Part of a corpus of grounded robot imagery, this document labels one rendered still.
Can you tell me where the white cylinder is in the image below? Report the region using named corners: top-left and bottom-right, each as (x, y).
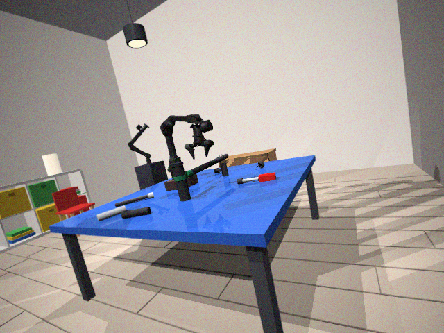
top-left (97, 206), bottom-right (126, 221)

